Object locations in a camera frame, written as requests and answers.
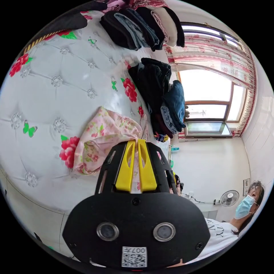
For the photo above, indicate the red floral quilt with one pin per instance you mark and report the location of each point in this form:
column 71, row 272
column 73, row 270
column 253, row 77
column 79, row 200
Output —
column 147, row 3

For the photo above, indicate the dark blanket with striped trim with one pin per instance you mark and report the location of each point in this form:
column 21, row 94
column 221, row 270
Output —
column 68, row 21

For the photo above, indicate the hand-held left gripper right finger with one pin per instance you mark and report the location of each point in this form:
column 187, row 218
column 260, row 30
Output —
column 147, row 171

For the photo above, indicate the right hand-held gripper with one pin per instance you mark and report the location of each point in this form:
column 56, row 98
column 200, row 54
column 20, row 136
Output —
column 172, row 178

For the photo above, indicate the bed with floral printed sheet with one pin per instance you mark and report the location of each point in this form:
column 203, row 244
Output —
column 64, row 96

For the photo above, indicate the white wall fan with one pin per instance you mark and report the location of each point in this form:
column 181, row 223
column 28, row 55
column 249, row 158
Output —
column 229, row 198

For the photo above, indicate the pink floral dress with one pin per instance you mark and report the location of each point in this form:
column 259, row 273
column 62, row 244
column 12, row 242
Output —
column 102, row 132

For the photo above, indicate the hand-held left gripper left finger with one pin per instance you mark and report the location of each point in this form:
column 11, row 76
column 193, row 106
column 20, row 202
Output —
column 124, row 171

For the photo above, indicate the pile of clothes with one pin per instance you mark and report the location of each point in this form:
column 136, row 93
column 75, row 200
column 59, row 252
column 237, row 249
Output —
column 160, row 92
column 137, row 27

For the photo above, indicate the window with brown frame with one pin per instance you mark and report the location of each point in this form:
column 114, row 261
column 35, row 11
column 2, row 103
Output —
column 203, row 85

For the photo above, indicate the red floral curtain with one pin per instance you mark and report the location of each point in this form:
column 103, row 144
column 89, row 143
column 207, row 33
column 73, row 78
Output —
column 214, row 53

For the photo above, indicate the person's body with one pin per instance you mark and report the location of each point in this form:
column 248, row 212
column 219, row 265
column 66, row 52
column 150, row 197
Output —
column 220, row 235

